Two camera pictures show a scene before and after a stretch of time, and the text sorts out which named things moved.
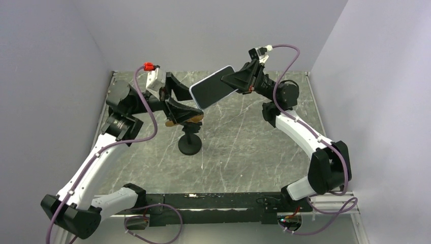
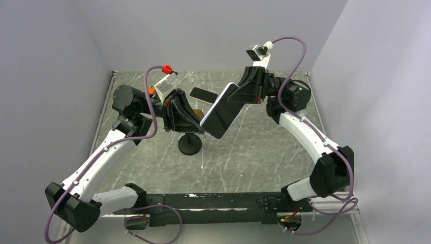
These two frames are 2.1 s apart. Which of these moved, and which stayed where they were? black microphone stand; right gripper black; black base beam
Moved: right gripper black
Stayed: black base beam; black microphone stand
